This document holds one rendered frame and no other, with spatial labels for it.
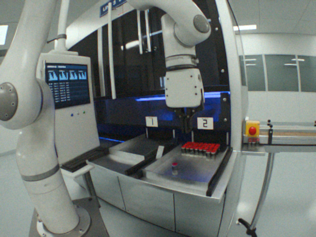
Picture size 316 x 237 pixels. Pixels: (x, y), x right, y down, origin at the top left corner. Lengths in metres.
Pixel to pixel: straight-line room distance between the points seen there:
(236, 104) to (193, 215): 0.79
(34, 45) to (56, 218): 0.41
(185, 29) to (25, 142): 0.45
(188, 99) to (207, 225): 0.98
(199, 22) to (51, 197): 0.52
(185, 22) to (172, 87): 0.18
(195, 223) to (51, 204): 1.02
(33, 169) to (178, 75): 0.42
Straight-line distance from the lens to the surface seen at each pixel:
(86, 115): 1.29
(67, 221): 0.47
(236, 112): 0.81
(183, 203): 1.16
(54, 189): 0.42
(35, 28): 0.41
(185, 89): 0.42
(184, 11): 0.37
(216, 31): 0.87
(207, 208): 1.11
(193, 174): 0.64
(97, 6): 1.60
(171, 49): 0.42
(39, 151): 0.39
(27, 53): 0.37
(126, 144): 1.04
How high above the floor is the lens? 1.20
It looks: 9 degrees down
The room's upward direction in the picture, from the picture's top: 5 degrees counter-clockwise
